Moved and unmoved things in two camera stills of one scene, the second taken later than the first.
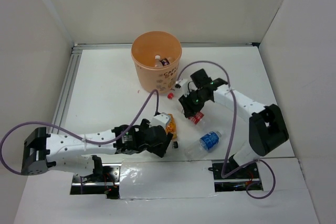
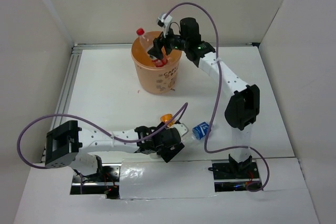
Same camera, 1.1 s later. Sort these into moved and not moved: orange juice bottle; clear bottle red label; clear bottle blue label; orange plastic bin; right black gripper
Moved: right black gripper; clear bottle red label; clear bottle blue label
Not moved: orange juice bottle; orange plastic bin
